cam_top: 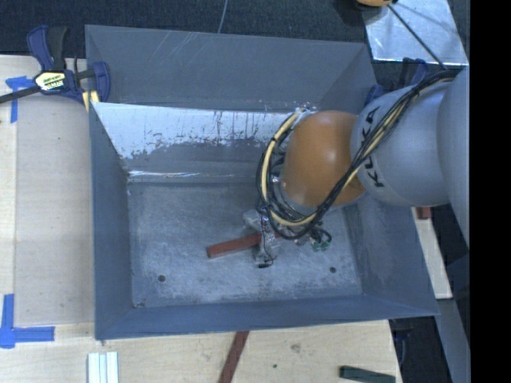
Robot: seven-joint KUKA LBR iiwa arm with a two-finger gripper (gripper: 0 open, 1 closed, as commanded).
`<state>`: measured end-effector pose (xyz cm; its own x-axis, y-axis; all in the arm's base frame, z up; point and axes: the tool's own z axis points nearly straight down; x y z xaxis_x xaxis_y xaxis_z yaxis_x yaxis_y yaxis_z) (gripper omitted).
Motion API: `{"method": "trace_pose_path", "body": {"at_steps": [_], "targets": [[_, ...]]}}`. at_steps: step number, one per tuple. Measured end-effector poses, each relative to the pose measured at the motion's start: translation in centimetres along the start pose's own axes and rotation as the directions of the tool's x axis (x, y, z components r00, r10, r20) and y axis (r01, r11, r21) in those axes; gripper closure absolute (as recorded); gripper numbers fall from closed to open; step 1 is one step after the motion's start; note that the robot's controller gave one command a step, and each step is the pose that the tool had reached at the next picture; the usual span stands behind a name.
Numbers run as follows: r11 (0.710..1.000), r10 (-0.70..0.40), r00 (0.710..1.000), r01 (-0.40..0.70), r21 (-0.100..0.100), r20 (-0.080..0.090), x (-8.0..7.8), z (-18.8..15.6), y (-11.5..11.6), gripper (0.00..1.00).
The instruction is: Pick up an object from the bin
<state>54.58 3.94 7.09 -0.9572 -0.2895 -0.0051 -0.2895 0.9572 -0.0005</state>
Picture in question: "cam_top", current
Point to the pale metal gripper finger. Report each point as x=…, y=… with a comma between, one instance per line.
x=266, y=253
x=253, y=222

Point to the red-brown block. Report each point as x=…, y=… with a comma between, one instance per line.
x=235, y=353
x=231, y=247

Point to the grey metal bin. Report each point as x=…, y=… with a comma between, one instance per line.
x=191, y=230

